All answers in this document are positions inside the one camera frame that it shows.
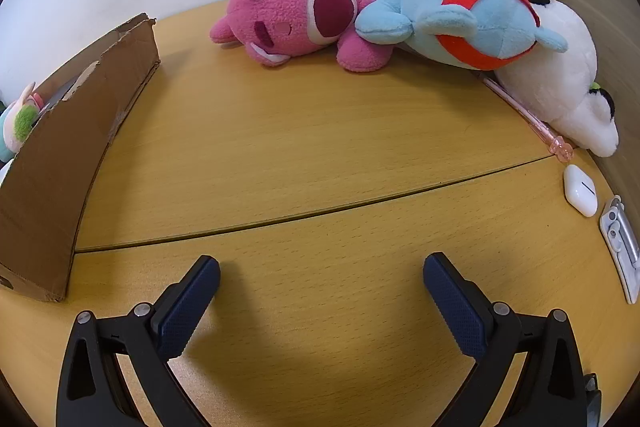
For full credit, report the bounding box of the white plush toy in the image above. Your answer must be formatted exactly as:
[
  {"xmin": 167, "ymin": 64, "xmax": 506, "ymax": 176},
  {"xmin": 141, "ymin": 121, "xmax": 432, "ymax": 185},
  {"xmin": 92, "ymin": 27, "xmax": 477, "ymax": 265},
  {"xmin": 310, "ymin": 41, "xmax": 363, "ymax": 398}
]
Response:
[{"xmin": 487, "ymin": 0, "xmax": 620, "ymax": 158}]

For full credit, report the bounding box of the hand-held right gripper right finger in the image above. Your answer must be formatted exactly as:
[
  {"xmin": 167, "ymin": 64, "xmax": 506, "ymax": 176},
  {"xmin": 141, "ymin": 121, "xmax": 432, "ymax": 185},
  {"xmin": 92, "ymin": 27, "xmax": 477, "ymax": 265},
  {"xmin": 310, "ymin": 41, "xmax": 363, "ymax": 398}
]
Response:
[{"xmin": 423, "ymin": 252, "xmax": 586, "ymax": 427}]

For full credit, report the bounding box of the pink pen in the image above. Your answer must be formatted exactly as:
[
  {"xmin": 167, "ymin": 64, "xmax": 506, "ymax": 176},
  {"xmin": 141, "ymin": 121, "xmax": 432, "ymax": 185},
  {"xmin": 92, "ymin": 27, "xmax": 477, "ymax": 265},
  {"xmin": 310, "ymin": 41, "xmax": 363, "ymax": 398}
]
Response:
[{"xmin": 482, "ymin": 77, "xmax": 576, "ymax": 165}]

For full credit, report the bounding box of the blue and red plush toy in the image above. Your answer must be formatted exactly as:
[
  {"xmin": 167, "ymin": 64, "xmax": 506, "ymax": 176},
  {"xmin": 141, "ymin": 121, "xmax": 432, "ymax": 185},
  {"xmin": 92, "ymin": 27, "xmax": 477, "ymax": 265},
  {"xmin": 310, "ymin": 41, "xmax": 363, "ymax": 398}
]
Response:
[{"xmin": 355, "ymin": 0, "xmax": 569, "ymax": 72}]

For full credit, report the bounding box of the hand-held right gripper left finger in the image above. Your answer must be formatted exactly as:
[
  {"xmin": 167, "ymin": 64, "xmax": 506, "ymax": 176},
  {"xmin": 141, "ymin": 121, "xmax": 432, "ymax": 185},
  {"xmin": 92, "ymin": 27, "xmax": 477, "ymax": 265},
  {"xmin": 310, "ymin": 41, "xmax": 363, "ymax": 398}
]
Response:
[{"xmin": 56, "ymin": 255, "xmax": 221, "ymax": 427}]

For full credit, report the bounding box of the white earbuds case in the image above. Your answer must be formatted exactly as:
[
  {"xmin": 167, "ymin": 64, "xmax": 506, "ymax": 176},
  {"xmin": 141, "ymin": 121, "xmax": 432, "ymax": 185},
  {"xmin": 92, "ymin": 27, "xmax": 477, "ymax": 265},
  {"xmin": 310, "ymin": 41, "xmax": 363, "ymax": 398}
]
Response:
[{"xmin": 563, "ymin": 164, "xmax": 599, "ymax": 218}]

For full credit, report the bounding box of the pink bear plush toy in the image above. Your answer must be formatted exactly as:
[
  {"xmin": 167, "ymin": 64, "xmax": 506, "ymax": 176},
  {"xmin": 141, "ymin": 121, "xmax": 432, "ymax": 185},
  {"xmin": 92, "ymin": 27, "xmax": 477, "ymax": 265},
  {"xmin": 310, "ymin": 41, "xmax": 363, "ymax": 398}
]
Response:
[{"xmin": 210, "ymin": 0, "xmax": 391, "ymax": 74}]

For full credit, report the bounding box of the brown cardboard box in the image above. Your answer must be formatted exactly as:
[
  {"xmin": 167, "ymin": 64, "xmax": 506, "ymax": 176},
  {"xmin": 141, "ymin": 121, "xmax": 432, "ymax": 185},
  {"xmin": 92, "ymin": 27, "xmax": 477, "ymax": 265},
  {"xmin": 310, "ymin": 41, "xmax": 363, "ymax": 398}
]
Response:
[{"xmin": 0, "ymin": 13, "xmax": 162, "ymax": 303}]

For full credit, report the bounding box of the wooden desktop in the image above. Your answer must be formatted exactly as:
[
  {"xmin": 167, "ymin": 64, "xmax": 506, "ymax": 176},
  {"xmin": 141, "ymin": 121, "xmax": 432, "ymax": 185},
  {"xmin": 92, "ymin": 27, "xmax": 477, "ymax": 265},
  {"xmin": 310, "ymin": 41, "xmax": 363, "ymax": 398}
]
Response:
[{"xmin": 0, "ymin": 0, "xmax": 640, "ymax": 427}]

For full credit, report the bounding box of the pink pig plush toy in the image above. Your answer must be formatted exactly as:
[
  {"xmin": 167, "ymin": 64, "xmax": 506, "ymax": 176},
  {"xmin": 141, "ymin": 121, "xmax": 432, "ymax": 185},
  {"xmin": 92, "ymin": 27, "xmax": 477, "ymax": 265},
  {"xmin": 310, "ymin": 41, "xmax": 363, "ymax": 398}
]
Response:
[{"xmin": 0, "ymin": 82, "xmax": 43, "ymax": 162}]

